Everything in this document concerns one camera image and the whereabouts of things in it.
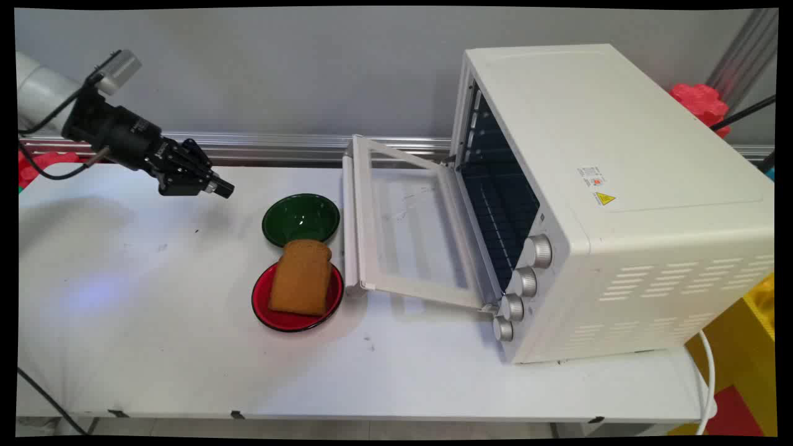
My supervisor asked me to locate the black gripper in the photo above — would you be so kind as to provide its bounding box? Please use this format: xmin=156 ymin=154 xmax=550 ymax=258
xmin=61 ymin=86 xmax=235 ymax=199

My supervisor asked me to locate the glass oven door with handle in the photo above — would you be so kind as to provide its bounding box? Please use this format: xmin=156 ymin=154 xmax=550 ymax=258
xmin=342 ymin=134 xmax=504 ymax=314

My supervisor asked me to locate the green bowl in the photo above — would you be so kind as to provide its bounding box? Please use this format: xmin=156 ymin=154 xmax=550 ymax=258
xmin=261 ymin=193 xmax=341 ymax=248

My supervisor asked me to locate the brown bread slice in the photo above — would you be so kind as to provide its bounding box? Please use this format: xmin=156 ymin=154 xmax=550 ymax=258
xmin=268 ymin=238 xmax=334 ymax=317

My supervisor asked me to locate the red plate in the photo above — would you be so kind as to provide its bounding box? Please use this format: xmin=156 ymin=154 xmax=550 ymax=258
xmin=251 ymin=260 xmax=345 ymax=333

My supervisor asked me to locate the white toaster oven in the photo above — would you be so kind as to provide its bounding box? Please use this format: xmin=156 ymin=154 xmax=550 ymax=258
xmin=449 ymin=43 xmax=776 ymax=365

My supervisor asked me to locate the red bumpy plastic object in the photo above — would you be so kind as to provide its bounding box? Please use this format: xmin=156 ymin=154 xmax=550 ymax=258
xmin=667 ymin=82 xmax=732 ymax=139

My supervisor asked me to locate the yellow box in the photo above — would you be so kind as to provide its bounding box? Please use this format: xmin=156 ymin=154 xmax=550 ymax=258
xmin=668 ymin=273 xmax=777 ymax=435

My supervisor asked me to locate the aluminium rail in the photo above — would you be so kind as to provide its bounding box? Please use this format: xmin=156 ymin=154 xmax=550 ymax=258
xmin=19 ymin=131 xmax=775 ymax=165

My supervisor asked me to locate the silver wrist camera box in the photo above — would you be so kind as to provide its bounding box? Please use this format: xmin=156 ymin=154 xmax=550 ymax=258
xmin=92 ymin=49 xmax=142 ymax=97

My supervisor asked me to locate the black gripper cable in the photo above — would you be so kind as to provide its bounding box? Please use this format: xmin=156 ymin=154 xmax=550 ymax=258
xmin=18 ymin=141 xmax=113 ymax=181

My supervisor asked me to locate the black camera cable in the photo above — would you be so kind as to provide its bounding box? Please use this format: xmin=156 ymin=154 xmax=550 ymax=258
xmin=18 ymin=79 xmax=103 ymax=135

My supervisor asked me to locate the black hanging cable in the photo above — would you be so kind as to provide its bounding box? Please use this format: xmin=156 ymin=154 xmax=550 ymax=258
xmin=17 ymin=366 xmax=88 ymax=436

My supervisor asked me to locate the thick black cable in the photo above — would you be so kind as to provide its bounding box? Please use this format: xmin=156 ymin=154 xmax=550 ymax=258
xmin=709 ymin=94 xmax=777 ymax=133

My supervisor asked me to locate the white power cable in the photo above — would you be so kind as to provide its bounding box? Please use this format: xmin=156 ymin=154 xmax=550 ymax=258
xmin=693 ymin=330 xmax=717 ymax=436

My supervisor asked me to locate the aluminium profile post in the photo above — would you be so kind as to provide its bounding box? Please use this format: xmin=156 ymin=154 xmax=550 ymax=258
xmin=706 ymin=9 xmax=779 ymax=113

